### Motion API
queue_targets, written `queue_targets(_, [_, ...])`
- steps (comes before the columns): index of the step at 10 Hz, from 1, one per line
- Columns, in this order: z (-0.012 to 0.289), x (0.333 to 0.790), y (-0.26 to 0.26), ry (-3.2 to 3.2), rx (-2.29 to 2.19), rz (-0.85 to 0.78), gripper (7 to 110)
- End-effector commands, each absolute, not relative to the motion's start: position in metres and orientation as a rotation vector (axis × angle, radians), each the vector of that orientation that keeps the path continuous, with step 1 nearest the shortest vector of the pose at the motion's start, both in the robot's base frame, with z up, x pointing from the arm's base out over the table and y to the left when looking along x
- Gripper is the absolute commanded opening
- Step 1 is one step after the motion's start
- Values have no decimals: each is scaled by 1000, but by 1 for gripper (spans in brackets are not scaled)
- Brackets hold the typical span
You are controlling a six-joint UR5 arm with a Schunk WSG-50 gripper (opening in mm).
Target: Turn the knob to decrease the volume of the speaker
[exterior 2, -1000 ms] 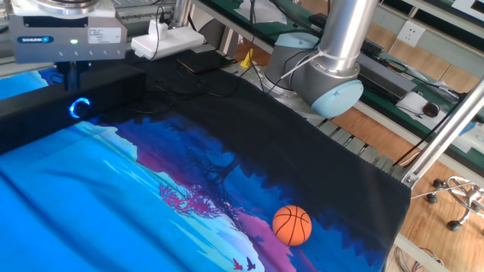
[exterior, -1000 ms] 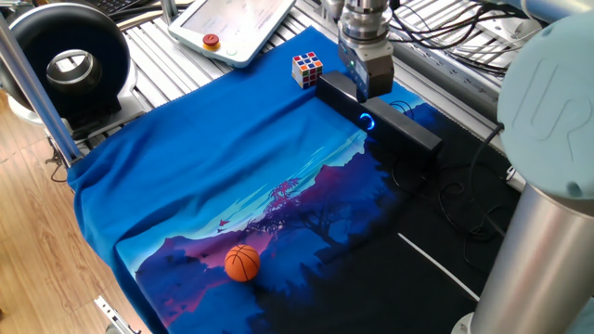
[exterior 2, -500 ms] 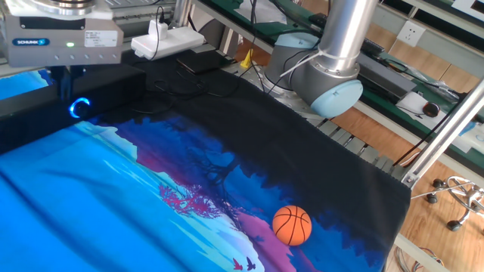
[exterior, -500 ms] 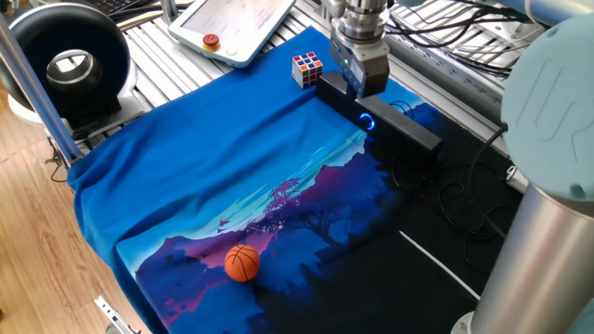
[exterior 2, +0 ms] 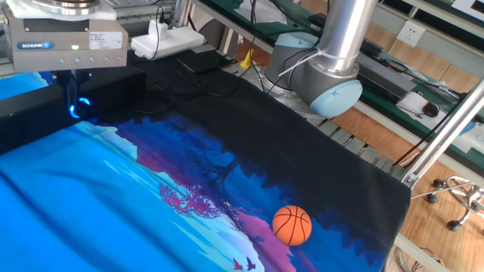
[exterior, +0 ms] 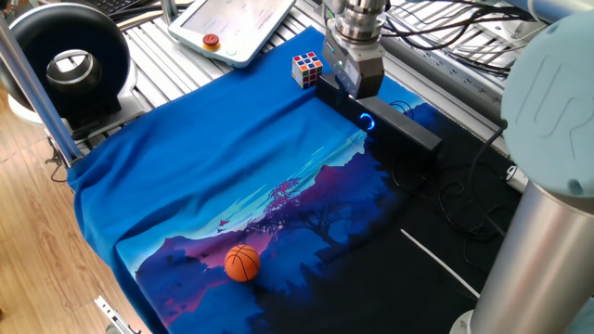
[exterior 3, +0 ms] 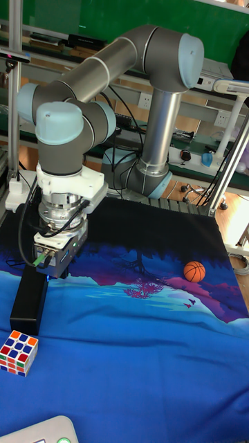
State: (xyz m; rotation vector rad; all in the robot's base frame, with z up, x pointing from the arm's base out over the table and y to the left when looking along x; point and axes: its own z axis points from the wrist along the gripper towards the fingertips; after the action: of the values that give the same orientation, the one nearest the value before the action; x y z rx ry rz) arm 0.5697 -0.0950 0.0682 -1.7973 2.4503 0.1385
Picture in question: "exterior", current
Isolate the thin black cable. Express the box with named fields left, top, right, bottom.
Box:
left=388, top=99, right=511, bottom=275

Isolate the long white zip tie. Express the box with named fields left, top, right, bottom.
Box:
left=399, top=227, right=482, bottom=299

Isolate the black keyboard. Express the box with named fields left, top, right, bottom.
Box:
left=83, top=0, right=154, bottom=15

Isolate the Rubik's cube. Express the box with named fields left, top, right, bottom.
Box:
left=291, top=51, right=325, bottom=90

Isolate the black cable bundle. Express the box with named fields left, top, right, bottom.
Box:
left=382, top=0, right=539, bottom=78

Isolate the blue landscape print cloth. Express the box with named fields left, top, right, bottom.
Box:
left=67, top=25, right=525, bottom=334

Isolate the grey Schunk gripper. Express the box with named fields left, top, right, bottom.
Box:
left=321, top=34, right=386, bottom=101

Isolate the black soundbar speaker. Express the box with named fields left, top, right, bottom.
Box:
left=315, top=72, right=444, bottom=161

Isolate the white teach pendant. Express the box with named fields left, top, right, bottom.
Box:
left=167, top=0, right=297, bottom=70

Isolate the aluminium frame post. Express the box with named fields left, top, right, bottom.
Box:
left=0, top=16, right=84, bottom=167
left=160, top=0, right=180, bottom=24

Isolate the black knob with blue ring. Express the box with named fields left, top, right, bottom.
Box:
left=357, top=111, right=376, bottom=132

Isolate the orange mini basketball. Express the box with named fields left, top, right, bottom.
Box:
left=224, top=244, right=262, bottom=283

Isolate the silver force torque sensor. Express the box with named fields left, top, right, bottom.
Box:
left=332, top=0, right=389, bottom=44

